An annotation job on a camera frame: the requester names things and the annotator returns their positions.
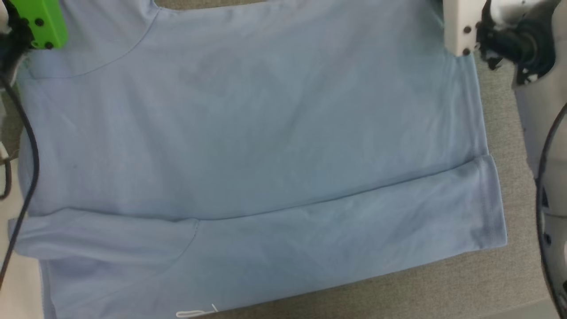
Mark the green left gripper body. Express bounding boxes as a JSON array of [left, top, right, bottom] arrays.
[[8, 0, 70, 50]]

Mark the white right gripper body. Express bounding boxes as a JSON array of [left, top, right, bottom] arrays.
[[442, 0, 483, 58]]

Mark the light blue and white shirt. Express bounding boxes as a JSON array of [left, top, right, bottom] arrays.
[[8, 0, 508, 319]]

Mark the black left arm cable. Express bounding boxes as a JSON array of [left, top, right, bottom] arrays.
[[0, 73, 41, 291]]

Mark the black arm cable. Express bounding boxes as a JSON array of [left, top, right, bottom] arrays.
[[0, 73, 41, 291], [533, 103, 567, 313]]

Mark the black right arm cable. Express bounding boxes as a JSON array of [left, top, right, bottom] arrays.
[[533, 103, 567, 313]]

